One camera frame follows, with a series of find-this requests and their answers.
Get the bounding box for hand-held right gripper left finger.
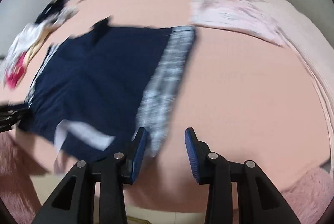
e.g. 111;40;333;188
31;127;149;224

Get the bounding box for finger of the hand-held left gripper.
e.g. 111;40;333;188
0;102;28;117
0;115;30;133

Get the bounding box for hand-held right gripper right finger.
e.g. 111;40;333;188
184;127;300;224

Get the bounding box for navy striped pants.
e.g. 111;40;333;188
18;19;196;159

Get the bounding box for pile of assorted clothes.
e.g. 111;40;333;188
4;23;47;75

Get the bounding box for pink red garment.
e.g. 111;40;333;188
4;53;28;89

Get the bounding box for pink fluffy rug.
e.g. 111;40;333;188
0;132;334;224

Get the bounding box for pale yellow garment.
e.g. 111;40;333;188
26;28;53;60

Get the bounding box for pink sheeted bed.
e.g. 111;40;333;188
0;0;329;216

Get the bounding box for navy garment with white trim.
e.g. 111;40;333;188
35;2;66;23

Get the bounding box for grey patterned small garment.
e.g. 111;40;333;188
56;6;79;23

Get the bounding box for pink printed folded pajamas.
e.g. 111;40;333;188
190;0;286;47

